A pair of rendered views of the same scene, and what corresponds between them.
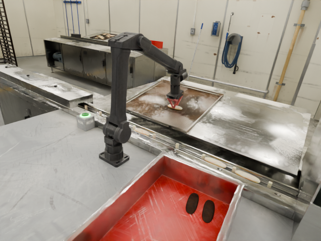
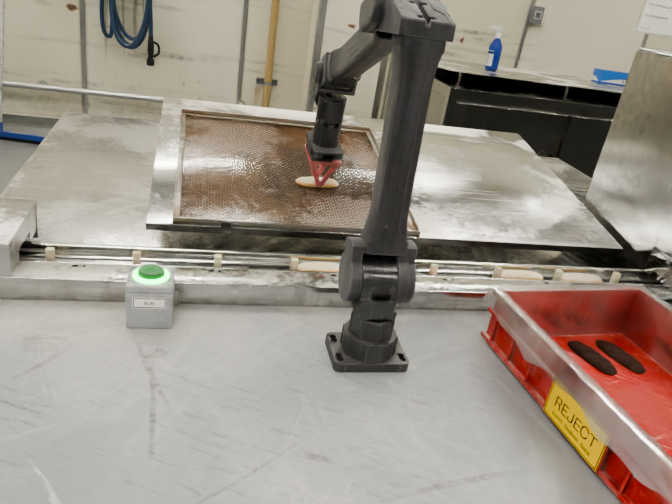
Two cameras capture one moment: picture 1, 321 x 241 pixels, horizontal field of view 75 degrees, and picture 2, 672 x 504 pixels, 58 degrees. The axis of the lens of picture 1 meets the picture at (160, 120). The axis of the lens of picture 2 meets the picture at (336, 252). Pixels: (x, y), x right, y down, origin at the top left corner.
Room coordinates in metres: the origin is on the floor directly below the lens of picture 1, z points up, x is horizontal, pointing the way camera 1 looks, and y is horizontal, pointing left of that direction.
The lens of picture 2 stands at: (0.31, 0.85, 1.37)
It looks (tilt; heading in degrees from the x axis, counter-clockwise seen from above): 25 degrees down; 311
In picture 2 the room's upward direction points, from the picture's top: 9 degrees clockwise
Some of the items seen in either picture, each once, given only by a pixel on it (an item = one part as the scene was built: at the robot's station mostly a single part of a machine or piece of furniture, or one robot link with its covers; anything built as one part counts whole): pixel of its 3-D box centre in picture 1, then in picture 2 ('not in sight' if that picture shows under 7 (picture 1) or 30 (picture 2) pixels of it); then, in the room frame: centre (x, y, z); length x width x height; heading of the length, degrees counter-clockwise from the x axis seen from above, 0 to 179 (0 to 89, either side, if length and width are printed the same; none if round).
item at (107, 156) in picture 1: (113, 150); (369, 334); (0.79, 0.20, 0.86); 0.12 x 0.09 x 0.08; 56
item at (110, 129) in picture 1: (116, 133); (371, 284); (0.81, 0.19, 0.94); 0.09 x 0.05 x 0.10; 147
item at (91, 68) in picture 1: (104, 58); not in sight; (5.06, 1.43, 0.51); 3.00 x 1.26 x 1.03; 56
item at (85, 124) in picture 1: (86, 124); (150, 304); (1.06, 0.42, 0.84); 0.08 x 0.08 x 0.11; 56
